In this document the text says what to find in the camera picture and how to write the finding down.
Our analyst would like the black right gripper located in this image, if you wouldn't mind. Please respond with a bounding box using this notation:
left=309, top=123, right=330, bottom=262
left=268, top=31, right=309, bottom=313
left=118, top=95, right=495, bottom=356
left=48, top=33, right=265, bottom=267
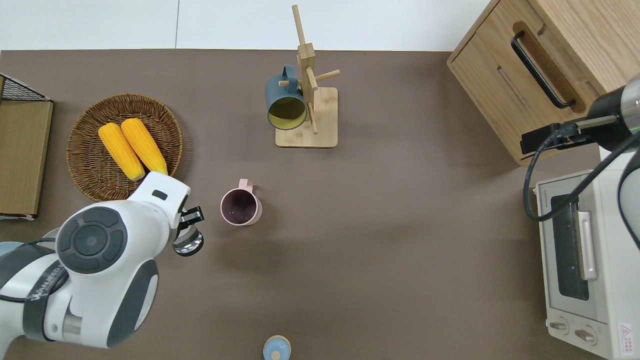
left=520, top=86, right=632, bottom=156

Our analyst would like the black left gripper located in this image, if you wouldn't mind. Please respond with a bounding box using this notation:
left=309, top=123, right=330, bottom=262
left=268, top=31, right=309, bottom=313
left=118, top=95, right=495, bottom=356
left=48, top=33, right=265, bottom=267
left=172, top=202, right=205, bottom=237

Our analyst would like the pink mug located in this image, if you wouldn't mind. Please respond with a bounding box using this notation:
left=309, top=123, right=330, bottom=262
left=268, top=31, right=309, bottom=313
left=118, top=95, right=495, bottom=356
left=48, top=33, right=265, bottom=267
left=220, top=178, right=263, bottom=227

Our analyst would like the yellow corn cob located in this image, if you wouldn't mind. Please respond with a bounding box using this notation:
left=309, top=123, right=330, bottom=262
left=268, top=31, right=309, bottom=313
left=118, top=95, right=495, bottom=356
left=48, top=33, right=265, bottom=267
left=121, top=118, right=169, bottom=176
left=98, top=123, right=146, bottom=182

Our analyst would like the wooden cabinet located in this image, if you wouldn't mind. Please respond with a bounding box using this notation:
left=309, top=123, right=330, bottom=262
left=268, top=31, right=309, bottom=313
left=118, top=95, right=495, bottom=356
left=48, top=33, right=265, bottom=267
left=446, top=0, right=640, bottom=166

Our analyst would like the round wicker basket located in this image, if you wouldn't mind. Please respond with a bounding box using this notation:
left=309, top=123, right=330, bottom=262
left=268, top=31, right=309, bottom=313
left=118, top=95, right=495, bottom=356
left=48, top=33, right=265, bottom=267
left=66, top=93, right=184, bottom=208

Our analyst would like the wooden mug rack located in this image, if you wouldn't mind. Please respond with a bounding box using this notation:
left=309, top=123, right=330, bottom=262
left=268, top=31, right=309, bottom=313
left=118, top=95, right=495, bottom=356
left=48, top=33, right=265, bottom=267
left=275, top=4, right=342, bottom=149

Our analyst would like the dark blue mug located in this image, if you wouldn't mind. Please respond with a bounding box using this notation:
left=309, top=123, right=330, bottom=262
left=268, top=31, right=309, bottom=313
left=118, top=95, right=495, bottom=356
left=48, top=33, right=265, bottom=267
left=265, top=65, right=309, bottom=131

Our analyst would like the cream toaster oven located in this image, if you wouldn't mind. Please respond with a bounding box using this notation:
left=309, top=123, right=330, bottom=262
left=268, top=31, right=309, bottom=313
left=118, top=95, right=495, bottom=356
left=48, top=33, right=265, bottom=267
left=534, top=169, right=640, bottom=360

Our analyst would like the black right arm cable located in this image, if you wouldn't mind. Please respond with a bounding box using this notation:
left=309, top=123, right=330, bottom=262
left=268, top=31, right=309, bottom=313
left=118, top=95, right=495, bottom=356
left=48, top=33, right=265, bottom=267
left=523, top=121, right=640, bottom=223

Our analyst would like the black cabinet handle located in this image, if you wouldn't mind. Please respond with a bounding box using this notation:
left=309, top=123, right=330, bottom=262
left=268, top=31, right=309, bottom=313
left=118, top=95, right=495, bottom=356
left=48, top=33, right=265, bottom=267
left=510, top=31, right=577, bottom=110

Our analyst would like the wire shelf with wooden boards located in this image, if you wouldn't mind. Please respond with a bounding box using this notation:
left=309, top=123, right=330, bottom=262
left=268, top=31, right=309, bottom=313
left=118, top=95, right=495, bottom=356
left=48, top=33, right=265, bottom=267
left=0, top=73, right=54, bottom=221

